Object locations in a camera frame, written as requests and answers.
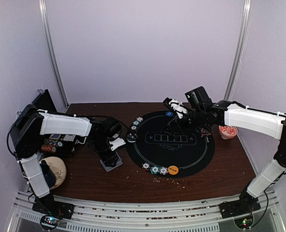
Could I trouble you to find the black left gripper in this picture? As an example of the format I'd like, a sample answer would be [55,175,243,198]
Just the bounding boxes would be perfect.
[91,137,119,167]

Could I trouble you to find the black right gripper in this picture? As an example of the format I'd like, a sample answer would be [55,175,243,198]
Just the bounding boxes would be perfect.
[162,108,205,139]

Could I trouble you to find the blue playing card deck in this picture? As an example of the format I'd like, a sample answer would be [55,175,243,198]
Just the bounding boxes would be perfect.
[100,152,123,172]

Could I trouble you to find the clear acrylic dealer button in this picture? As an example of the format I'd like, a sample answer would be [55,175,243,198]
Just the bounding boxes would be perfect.
[126,133,138,143]

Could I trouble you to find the red triangular all-in marker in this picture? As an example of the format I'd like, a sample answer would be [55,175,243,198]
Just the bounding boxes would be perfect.
[201,128,212,137]

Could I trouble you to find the blue cream 10 chip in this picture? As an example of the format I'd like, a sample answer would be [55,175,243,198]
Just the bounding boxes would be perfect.
[136,117,143,123]
[159,167,168,175]

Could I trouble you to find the blue green 50 chip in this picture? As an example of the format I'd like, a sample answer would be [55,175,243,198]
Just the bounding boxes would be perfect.
[133,121,140,126]
[150,166,160,174]

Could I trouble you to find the yellow big blind button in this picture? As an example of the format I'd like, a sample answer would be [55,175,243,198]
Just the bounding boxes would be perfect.
[168,165,179,175]

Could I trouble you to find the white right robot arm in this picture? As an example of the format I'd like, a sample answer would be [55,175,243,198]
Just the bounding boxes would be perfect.
[163,87,286,214]

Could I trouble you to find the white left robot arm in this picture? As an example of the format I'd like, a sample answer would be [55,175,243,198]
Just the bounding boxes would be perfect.
[9,104,126,215]

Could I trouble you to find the round black poker mat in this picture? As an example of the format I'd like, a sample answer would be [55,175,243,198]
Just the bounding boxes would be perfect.
[126,110,215,178]

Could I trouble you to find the white playing card box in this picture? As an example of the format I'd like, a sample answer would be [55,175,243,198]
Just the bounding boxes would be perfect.
[63,134,75,142]

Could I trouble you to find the black poker set case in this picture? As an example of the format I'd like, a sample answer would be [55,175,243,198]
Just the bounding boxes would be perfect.
[11,89,88,158]

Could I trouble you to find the red white patterned bowl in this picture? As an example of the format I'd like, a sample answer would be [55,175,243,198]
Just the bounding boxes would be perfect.
[218,126,238,140]

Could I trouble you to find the beige patterned plate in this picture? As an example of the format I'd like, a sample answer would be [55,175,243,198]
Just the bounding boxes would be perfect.
[40,157,67,189]

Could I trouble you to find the front chips row in case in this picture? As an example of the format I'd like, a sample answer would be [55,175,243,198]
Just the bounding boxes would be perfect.
[44,139,63,147]

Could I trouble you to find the blue-backed playing card box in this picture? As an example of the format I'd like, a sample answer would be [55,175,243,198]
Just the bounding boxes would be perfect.
[49,134,61,140]

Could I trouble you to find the dark blue mug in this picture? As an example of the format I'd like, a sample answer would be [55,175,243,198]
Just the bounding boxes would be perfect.
[40,160,56,188]

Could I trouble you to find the red 5 chips in case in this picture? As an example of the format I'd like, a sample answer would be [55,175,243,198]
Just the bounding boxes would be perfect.
[41,145,57,153]

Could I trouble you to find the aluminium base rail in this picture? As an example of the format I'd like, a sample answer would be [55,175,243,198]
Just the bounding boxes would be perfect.
[5,190,286,232]

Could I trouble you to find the aluminium frame post right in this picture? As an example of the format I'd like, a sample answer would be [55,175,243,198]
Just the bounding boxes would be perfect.
[224,0,253,101]

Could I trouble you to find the aluminium frame post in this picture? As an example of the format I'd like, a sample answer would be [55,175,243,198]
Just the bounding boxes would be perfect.
[224,0,253,101]
[38,0,69,109]

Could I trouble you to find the aluminium frame post left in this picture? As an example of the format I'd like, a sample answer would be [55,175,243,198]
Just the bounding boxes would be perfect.
[38,0,69,109]

